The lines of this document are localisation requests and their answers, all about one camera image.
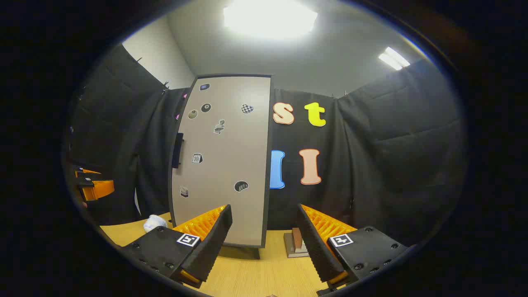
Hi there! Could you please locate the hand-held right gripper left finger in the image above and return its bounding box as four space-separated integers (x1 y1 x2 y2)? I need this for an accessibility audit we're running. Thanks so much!
120 204 233 289

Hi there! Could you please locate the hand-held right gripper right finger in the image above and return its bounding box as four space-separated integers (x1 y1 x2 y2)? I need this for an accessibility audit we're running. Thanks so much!
297 203 409 290

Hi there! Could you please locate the white coaster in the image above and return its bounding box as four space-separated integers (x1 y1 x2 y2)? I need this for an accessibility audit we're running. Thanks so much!
143 214 168 232

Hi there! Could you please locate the beige cabinet door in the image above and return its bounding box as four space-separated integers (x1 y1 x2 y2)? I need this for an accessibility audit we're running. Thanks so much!
170 75 272 248

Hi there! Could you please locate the brown book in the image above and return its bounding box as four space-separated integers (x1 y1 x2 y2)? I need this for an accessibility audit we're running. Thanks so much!
292 227 308 253

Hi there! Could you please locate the black backdrop cloth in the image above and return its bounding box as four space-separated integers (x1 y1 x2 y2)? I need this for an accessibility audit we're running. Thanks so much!
68 43 467 248

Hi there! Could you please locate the small ceiling light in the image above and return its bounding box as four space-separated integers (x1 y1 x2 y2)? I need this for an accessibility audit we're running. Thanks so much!
378 47 411 71

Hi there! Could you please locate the large ceiling light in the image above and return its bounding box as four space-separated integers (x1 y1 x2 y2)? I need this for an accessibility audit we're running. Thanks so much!
223 0 318 40

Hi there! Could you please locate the black door handle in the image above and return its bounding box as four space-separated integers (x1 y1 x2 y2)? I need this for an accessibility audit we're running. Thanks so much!
172 133 184 169

